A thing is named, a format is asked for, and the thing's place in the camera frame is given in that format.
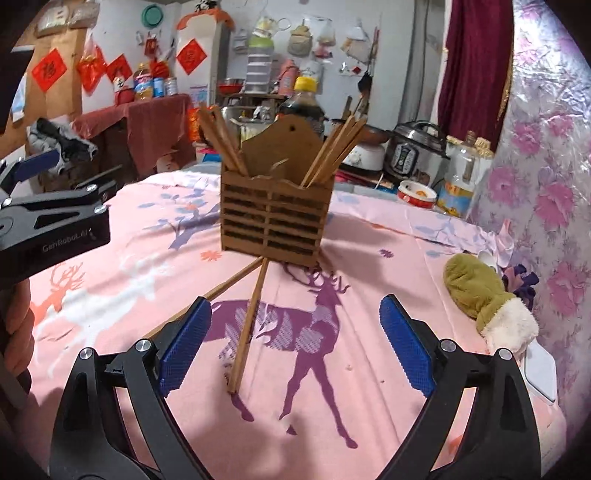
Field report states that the white flat device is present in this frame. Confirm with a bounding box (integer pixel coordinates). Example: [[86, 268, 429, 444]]
[[522, 346, 560, 402]]

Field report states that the green lidded stacked container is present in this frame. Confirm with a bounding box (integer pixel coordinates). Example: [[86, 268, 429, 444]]
[[245, 34, 276, 94]]

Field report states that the floral plastic sheet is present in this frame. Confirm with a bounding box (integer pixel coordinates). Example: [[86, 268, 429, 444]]
[[466, 0, 591, 416]]

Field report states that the green mitten white cuff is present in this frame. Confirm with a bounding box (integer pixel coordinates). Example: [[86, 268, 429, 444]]
[[443, 254, 539, 357]]

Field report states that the silver rice cooker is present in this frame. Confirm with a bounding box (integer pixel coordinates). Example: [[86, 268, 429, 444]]
[[385, 121, 451, 186]]

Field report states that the pale round rice cooker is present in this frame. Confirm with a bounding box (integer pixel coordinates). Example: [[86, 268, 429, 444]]
[[344, 143, 387, 172]]

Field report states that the dark clothes pile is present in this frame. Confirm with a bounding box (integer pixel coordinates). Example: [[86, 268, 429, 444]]
[[28, 117, 99, 163]]

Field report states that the red cloth covered table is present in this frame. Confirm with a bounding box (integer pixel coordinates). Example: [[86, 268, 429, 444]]
[[74, 95, 195, 182]]

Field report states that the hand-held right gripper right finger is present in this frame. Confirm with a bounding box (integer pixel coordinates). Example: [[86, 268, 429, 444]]
[[379, 294, 543, 480]]

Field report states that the dark red curtain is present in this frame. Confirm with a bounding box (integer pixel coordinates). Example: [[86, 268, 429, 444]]
[[436, 0, 516, 153]]

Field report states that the clear plastic bottle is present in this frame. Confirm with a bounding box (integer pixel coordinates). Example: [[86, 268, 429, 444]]
[[436, 131, 479, 219]]

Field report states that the long wooden chopstick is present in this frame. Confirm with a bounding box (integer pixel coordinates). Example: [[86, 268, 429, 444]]
[[228, 261, 269, 394], [203, 256, 264, 301]]

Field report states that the group of wooden chopsticks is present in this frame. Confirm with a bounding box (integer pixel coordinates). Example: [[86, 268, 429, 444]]
[[198, 95, 370, 188]]

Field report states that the red and white bowl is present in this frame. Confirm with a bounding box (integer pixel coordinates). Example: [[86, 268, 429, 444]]
[[397, 180, 437, 209]]

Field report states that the brown wooden chopstick holder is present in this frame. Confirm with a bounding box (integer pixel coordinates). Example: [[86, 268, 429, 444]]
[[221, 115, 336, 268]]

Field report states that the soy sauce bottle yellow cap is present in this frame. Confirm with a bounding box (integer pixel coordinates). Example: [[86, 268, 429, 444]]
[[279, 76, 327, 136]]

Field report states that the green plate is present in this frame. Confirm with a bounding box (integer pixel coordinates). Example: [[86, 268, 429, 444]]
[[141, 4, 167, 29]]

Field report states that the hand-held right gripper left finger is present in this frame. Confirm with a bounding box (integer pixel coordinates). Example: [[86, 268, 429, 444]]
[[48, 295, 213, 480]]

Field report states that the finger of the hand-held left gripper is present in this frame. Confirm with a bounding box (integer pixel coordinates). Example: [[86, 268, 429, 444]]
[[0, 150, 63, 199], [0, 179, 118, 220]]

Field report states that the cooking oil bottle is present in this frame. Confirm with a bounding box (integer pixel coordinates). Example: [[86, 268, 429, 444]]
[[134, 62, 154, 100]]

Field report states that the person's left hand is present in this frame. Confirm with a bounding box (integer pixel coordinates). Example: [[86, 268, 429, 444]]
[[0, 277, 37, 407]]

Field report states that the red diamond paper decoration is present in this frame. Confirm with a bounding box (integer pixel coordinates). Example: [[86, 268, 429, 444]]
[[177, 39, 208, 75], [106, 54, 133, 84], [31, 48, 68, 91]]

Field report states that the pink thermos bottle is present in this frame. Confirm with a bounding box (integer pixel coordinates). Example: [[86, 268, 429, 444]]
[[279, 60, 299, 96]]

